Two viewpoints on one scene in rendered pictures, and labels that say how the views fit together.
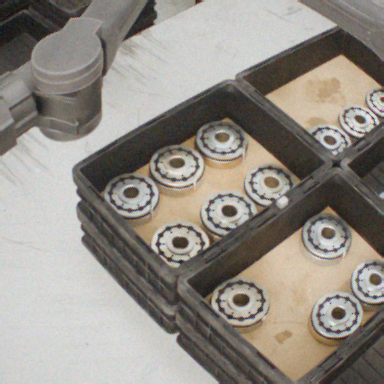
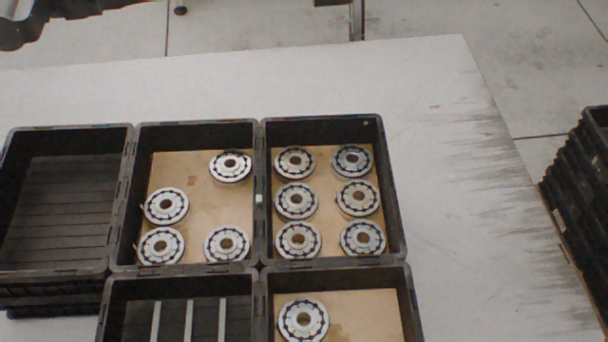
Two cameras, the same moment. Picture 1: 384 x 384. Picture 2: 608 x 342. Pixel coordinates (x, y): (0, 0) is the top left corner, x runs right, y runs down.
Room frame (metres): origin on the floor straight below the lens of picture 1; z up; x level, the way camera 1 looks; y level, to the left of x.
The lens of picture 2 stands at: (1.32, -0.57, 1.87)
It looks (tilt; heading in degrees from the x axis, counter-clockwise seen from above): 53 degrees down; 130
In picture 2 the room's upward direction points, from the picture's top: straight up
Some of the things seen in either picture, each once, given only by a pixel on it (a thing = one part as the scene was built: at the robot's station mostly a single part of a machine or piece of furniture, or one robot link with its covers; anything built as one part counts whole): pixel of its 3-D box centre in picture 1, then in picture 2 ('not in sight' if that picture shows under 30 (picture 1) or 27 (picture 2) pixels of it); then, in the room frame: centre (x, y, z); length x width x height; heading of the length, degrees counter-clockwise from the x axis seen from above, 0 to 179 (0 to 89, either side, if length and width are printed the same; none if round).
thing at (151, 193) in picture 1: (131, 194); (351, 160); (0.90, 0.11, 0.86); 0.10 x 0.10 x 0.01
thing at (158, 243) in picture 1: (180, 245); (294, 161); (0.80, 0.01, 0.86); 0.10 x 0.10 x 0.01
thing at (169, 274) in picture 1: (205, 169); (327, 183); (0.93, -0.02, 0.92); 0.40 x 0.30 x 0.02; 133
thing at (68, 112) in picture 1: (57, 93); not in sight; (0.56, 0.15, 1.44); 0.10 x 0.09 x 0.05; 137
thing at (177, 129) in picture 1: (203, 187); (326, 197); (0.93, -0.02, 0.87); 0.40 x 0.30 x 0.11; 133
